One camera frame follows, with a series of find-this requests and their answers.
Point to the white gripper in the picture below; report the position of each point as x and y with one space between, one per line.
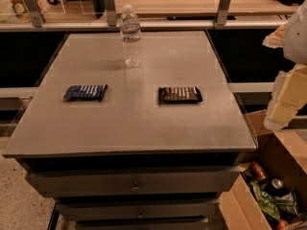
296 38

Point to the blue rxbar wrapper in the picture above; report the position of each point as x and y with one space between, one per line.
85 92

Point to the black rxbar wrapper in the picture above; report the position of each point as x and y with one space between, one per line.
179 95

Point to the cardboard box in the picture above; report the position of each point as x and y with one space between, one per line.
282 154

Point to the brown soda can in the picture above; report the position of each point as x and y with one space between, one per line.
258 171

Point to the dark can silver top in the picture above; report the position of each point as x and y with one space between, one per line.
275 187

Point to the green snack bag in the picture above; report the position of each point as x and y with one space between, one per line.
265 202

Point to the clear plastic water bottle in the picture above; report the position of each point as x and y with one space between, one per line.
130 30

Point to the grey drawer cabinet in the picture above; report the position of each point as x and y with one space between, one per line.
129 162

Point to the orange packaged item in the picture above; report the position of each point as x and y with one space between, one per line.
13 11

